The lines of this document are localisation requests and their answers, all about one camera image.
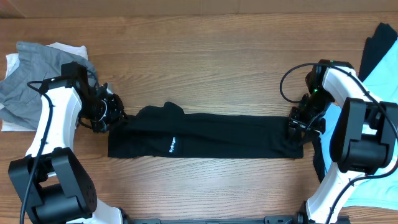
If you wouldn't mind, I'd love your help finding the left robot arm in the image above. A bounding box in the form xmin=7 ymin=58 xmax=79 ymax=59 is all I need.
xmin=8 ymin=77 xmax=132 ymax=223

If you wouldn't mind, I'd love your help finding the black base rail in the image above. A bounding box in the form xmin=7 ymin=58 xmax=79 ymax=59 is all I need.
xmin=124 ymin=213 xmax=315 ymax=224

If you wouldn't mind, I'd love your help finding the black garment under blue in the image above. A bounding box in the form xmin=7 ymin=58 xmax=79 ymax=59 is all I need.
xmin=313 ymin=23 xmax=397 ymax=182

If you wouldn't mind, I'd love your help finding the light blue garment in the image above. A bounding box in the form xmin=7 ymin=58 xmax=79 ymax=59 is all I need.
xmin=318 ymin=39 xmax=398 ymax=211

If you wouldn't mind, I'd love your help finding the black Sydrogen garment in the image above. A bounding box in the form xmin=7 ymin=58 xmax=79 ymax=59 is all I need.
xmin=108 ymin=102 xmax=303 ymax=159

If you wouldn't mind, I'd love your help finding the white folded garment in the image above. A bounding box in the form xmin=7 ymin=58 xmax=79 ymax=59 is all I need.
xmin=1 ymin=42 xmax=88 ymax=132

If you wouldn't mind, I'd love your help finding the grey folded garment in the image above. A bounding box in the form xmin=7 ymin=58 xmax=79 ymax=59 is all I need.
xmin=1 ymin=42 xmax=98 ymax=130

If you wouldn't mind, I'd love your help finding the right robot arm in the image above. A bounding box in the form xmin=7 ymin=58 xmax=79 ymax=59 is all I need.
xmin=287 ymin=60 xmax=397 ymax=224

